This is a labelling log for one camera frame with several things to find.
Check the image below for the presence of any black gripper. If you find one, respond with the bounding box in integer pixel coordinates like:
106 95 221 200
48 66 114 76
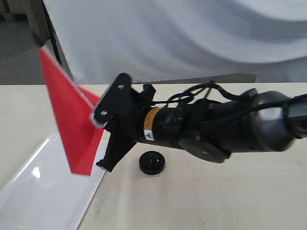
91 73 184 173

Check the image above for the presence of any red flag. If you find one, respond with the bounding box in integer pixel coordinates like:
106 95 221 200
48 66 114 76
32 32 104 176

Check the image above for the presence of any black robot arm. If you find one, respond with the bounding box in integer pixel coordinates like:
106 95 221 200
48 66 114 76
90 73 307 172

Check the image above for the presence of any black round flag base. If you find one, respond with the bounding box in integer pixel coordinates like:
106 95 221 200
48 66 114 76
139 151 165 175

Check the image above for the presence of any white backdrop cloth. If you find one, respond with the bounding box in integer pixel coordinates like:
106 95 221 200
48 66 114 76
45 0 307 84

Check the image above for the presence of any white rectangular plastic tray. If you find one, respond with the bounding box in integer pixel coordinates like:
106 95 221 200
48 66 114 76
0 134 105 230

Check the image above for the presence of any black backdrop stand pole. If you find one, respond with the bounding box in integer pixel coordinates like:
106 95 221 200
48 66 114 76
48 24 62 65

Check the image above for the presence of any wooden furniture in background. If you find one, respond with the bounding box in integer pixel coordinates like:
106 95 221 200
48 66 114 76
0 0 51 47

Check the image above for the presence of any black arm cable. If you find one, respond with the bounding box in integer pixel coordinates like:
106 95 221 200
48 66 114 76
151 80 307 120

